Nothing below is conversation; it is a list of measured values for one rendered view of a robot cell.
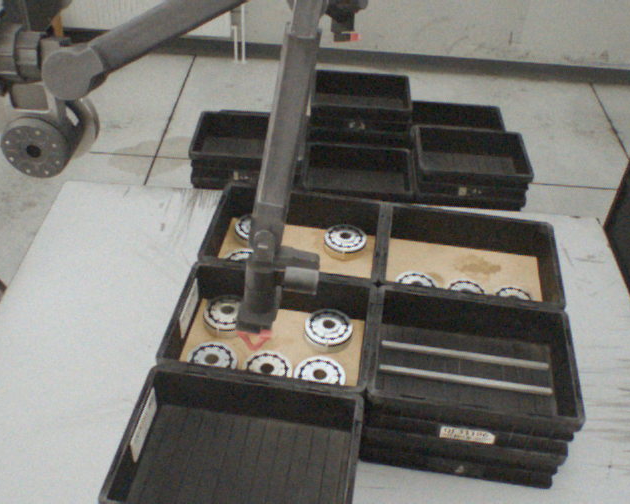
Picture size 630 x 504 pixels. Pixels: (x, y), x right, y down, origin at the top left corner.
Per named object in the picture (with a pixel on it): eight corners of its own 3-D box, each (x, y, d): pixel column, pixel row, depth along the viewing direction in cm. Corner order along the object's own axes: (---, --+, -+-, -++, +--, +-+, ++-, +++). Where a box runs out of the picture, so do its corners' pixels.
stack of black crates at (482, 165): (402, 266, 278) (419, 169, 248) (399, 218, 300) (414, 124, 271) (506, 273, 277) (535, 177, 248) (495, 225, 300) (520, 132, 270)
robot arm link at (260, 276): (249, 244, 126) (244, 266, 122) (288, 249, 126) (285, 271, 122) (247, 272, 131) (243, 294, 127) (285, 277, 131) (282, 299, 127)
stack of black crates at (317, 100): (304, 197, 308) (309, 103, 278) (308, 159, 331) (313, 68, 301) (398, 204, 308) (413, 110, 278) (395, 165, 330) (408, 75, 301)
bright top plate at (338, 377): (289, 392, 140) (289, 390, 140) (300, 354, 147) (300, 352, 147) (340, 402, 139) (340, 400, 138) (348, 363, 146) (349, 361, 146)
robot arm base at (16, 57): (12, 74, 120) (-4, 4, 113) (60, 77, 120) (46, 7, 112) (-7, 98, 114) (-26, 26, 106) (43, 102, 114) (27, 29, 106)
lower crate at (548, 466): (354, 464, 146) (359, 429, 138) (367, 355, 169) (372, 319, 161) (552, 494, 143) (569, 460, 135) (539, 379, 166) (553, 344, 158)
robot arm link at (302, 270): (260, 212, 127) (255, 229, 119) (325, 220, 127) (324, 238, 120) (253, 273, 132) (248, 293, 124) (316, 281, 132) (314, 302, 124)
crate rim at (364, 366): (153, 370, 136) (152, 362, 134) (195, 267, 158) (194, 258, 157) (364, 402, 133) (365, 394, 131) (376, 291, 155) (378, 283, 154)
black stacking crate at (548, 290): (373, 322, 162) (378, 285, 154) (382, 239, 184) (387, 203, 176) (551, 347, 159) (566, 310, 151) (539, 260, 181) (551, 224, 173)
